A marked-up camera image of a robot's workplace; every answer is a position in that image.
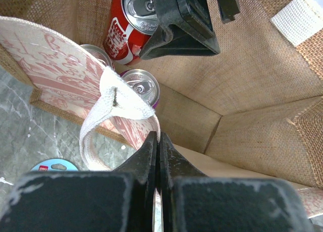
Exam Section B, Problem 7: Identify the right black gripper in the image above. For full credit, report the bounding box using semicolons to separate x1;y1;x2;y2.
140;0;240;60

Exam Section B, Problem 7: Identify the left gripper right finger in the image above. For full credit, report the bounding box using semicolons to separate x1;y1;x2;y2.
157;133;314;231

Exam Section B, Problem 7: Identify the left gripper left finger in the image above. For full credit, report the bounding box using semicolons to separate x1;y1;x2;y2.
1;132;157;231

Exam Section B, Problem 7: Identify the red cola can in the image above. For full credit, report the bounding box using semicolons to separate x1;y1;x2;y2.
80;44;115;70
103;0;158;65

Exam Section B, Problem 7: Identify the purple fanta can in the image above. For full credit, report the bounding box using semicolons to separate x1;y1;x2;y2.
120;69;160;109

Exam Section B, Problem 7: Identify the burlap canvas tote bag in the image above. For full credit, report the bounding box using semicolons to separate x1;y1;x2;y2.
1;0;322;217

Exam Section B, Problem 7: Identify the blue correction tape package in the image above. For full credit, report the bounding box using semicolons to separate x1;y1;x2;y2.
31;158;79;171

